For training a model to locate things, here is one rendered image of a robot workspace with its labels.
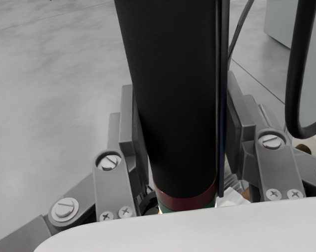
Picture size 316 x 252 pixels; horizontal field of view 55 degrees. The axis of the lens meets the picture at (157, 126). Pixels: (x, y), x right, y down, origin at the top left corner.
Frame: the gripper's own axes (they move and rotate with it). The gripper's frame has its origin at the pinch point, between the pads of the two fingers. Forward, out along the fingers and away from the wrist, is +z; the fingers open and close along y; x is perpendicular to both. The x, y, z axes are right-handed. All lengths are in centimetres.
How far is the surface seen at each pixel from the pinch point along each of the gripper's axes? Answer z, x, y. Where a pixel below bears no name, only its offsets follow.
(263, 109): 39, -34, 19
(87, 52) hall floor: 308, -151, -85
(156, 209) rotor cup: 11.7, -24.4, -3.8
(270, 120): 36, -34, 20
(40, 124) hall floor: 188, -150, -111
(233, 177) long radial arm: 23.1, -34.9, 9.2
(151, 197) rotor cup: 14.0, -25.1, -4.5
